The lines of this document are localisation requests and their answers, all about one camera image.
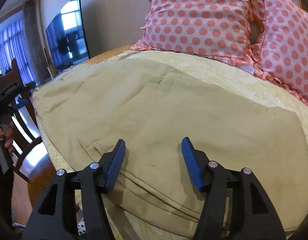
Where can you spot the brown curtain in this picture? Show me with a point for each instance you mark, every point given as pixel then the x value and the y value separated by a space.
pixel 35 42

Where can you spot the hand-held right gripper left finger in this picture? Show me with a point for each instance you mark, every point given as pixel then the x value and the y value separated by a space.
pixel 115 166

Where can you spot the yellow patterned bed sheet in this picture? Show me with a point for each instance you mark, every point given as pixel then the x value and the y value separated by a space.
pixel 244 80

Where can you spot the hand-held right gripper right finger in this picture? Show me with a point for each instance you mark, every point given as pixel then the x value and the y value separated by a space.
pixel 191 166

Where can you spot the white dotted cloth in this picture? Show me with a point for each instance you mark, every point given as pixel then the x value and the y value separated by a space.
pixel 80 227

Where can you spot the person's dark clothing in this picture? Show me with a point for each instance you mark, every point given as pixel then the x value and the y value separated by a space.
pixel 3 197

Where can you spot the blue curtain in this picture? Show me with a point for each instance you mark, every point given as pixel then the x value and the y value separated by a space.
pixel 11 45

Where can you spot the black flat-screen television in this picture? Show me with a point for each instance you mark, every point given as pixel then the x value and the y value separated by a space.
pixel 69 35

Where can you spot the person's left hand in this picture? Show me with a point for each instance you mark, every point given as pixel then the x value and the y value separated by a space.
pixel 9 137

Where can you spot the beige pants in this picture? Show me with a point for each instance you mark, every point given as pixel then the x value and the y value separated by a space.
pixel 156 105

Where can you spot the wooden chair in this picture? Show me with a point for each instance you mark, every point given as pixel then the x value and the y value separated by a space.
pixel 31 162

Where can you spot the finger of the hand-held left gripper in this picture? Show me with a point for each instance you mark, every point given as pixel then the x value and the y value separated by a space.
pixel 21 102
pixel 19 87

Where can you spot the large pink polka-dot pillow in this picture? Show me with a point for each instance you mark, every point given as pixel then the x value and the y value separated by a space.
pixel 194 17

